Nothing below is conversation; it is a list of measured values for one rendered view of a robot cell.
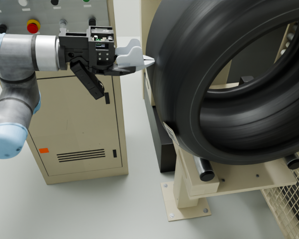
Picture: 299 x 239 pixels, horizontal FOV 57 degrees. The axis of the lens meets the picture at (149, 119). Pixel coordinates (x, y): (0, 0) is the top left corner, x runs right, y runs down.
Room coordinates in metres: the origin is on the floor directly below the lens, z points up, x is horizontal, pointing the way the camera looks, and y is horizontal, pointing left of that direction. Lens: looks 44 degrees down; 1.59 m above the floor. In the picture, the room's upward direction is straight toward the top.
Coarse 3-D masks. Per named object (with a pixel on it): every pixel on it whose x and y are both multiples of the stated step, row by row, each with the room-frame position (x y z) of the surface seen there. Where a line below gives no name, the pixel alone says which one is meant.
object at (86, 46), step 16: (64, 32) 0.53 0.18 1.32; (96, 32) 0.55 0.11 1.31; (112, 32) 0.56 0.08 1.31; (64, 48) 0.51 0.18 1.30; (80, 48) 0.52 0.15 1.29; (96, 48) 0.52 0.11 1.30; (112, 48) 0.52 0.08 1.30; (64, 64) 0.50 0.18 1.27; (96, 64) 0.51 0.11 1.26; (112, 64) 0.53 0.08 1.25
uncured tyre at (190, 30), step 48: (192, 0) 0.56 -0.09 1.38; (240, 0) 0.49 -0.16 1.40; (288, 0) 0.48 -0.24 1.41; (192, 48) 0.48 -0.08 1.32; (240, 48) 0.46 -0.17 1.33; (288, 48) 0.81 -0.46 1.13; (192, 96) 0.45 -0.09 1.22; (240, 96) 0.77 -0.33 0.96; (288, 96) 0.73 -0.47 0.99; (192, 144) 0.46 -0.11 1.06; (240, 144) 0.59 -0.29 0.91; (288, 144) 0.51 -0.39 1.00
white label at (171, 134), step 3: (165, 123) 0.48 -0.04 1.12; (165, 126) 0.48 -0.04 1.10; (168, 129) 0.47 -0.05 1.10; (171, 129) 0.45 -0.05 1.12; (168, 132) 0.48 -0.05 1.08; (171, 132) 0.46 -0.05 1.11; (171, 135) 0.46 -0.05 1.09; (174, 135) 0.45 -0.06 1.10; (171, 138) 0.48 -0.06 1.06; (174, 138) 0.46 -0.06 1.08; (177, 141) 0.45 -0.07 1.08
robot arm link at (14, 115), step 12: (0, 108) 0.41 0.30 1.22; (12, 108) 0.41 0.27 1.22; (24, 108) 0.43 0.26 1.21; (0, 120) 0.37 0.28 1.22; (12, 120) 0.38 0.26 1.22; (24, 120) 0.40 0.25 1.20; (0, 132) 0.35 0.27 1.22; (12, 132) 0.36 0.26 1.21; (24, 132) 0.38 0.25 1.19; (0, 144) 0.34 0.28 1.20; (12, 144) 0.34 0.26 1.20; (0, 156) 0.33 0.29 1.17; (12, 156) 0.34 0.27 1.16
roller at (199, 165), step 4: (196, 156) 0.53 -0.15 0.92; (196, 160) 0.52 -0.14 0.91; (200, 160) 0.51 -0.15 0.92; (204, 160) 0.51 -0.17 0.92; (208, 160) 0.52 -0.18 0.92; (196, 164) 0.51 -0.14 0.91; (200, 164) 0.50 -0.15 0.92; (204, 164) 0.50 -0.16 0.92; (208, 164) 0.50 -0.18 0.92; (196, 168) 0.50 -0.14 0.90; (200, 168) 0.49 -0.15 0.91; (204, 168) 0.48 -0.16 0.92; (208, 168) 0.48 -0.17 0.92; (212, 168) 0.49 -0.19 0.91; (200, 172) 0.48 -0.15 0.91; (204, 172) 0.47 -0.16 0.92; (208, 172) 0.47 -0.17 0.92; (212, 172) 0.47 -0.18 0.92; (200, 176) 0.47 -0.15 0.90; (204, 176) 0.46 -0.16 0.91; (208, 176) 0.47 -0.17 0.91; (212, 176) 0.47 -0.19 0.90; (204, 180) 0.46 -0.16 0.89; (208, 180) 0.47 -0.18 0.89
